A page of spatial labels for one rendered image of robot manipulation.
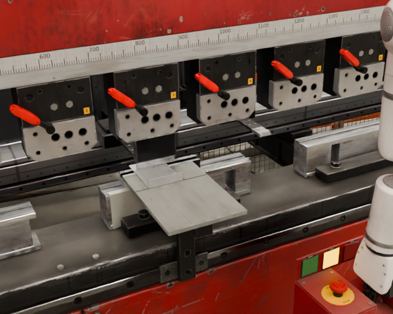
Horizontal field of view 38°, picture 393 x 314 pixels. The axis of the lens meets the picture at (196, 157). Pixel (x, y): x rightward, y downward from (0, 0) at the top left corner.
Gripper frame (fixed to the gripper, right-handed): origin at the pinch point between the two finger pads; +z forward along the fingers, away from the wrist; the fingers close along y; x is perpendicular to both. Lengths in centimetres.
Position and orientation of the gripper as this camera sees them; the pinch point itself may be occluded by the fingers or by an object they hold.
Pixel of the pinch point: (371, 296)
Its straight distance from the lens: 144.0
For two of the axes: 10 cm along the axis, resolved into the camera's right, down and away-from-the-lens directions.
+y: 4.7, 4.5, -7.6
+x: 8.8, -2.2, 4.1
